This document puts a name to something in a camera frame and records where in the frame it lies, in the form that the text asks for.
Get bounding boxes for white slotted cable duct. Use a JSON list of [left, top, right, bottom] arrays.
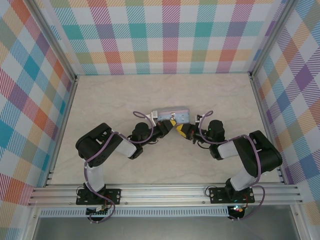
[[39, 208, 230, 218]]

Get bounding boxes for aluminium left side rail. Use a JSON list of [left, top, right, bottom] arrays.
[[44, 74, 79, 188]]

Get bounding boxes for aluminium left frame post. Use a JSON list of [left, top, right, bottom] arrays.
[[31, 0, 78, 82]]

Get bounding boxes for aluminium right side rail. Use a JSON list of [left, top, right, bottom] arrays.
[[249, 72, 286, 185]]

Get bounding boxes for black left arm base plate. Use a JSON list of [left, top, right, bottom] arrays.
[[76, 188, 122, 206]]

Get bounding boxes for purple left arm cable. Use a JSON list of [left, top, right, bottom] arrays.
[[83, 110, 157, 224]]

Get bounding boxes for pastel cartoon tin box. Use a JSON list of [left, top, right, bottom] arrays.
[[151, 105, 191, 125]]

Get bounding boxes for aluminium frame post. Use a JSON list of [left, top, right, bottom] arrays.
[[31, 0, 78, 82], [249, 0, 297, 78]]

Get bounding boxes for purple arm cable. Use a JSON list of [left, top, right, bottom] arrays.
[[198, 109, 266, 222], [83, 110, 157, 224]]

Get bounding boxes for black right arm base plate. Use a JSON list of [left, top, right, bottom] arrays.
[[209, 187, 256, 204]]

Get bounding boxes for aluminium right frame post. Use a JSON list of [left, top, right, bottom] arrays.
[[249, 0, 297, 78]]

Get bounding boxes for aluminium front frame rail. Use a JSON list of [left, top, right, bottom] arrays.
[[27, 183, 303, 208]]

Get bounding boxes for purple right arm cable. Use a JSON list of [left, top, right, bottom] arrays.
[[198, 109, 266, 222]]

